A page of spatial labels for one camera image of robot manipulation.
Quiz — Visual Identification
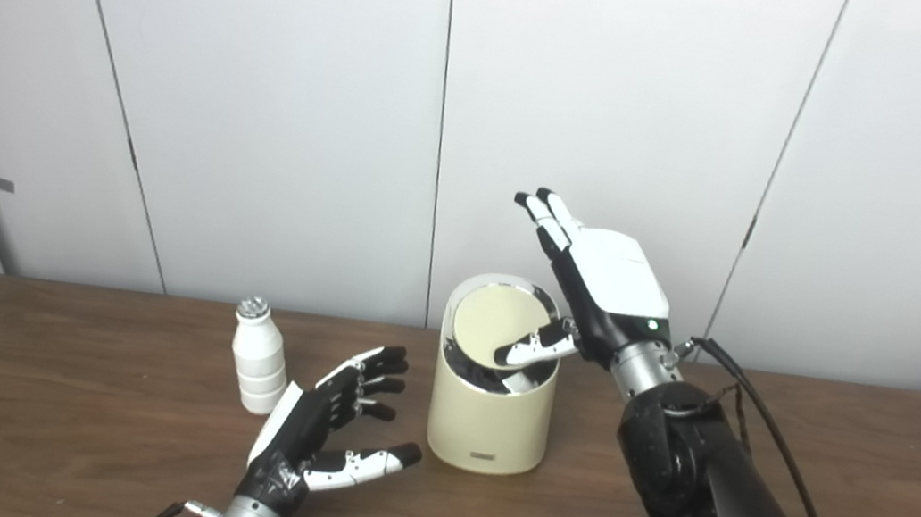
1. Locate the cream-colored lidded bin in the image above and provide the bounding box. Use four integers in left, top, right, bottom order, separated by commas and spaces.
421, 267, 572, 483

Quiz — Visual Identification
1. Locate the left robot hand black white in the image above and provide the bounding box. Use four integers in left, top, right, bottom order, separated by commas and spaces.
236, 326, 437, 517

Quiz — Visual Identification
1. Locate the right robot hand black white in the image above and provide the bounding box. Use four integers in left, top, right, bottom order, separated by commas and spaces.
490, 183, 689, 391

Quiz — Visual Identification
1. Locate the small white plastic bottle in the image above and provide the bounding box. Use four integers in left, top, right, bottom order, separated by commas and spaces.
222, 294, 300, 419

